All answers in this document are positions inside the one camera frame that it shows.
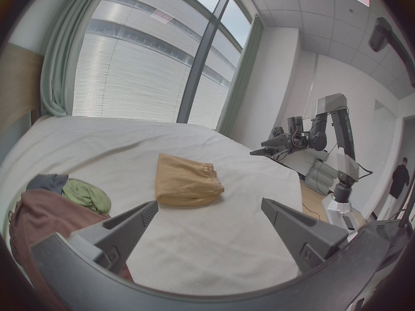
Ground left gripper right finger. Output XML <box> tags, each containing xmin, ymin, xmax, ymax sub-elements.
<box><xmin>262</xmin><ymin>198</ymin><xmax>349</xmax><ymax>271</ymax></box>

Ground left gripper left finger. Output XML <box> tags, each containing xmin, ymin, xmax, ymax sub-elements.
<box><xmin>70</xmin><ymin>200</ymin><xmax>159</xmax><ymax>276</ymax></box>

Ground mustard yellow trousers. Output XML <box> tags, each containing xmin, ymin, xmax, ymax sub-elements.
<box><xmin>155</xmin><ymin>153</ymin><xmax>225</xmax><ymax>206</ymax></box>

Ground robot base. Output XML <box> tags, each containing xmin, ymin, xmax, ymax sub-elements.
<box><xmin>326</xmin><ymin>193</ymin><xmax>368</xmax><ymax>231</ymax></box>

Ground bed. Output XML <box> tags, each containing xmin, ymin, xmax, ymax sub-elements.
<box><xmin>0</xmin><ymin>42</ymin><xmax>320</xmax><ymax>287</ymax></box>

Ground green garment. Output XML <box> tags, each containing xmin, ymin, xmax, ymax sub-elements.
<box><xmin>62</xmin><ymin>179</ymin><xmax>111</xmax><ymax>214</ymax></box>

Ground brown shorts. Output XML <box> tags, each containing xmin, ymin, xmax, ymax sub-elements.
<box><xmin>8</xmin><ymin>188</ymin><xmax>133</xmax><ymax>304</ymax></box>

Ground black garment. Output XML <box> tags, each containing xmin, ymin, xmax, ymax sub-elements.
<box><xmin>27</xmin><ymin>174</ymin><xmax>69</xmax><ymax>194</ymax></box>

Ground person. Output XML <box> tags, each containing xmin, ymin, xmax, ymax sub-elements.
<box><xmin>388</xmin><ymin>157</ymin><xmax>410</xmax><ymax>219</ymax></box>

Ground window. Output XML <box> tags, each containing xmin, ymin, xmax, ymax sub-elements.
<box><xmin>71</xmin><ymin>0</ymin><xmax>253</xmax><ymax>130</ymax></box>

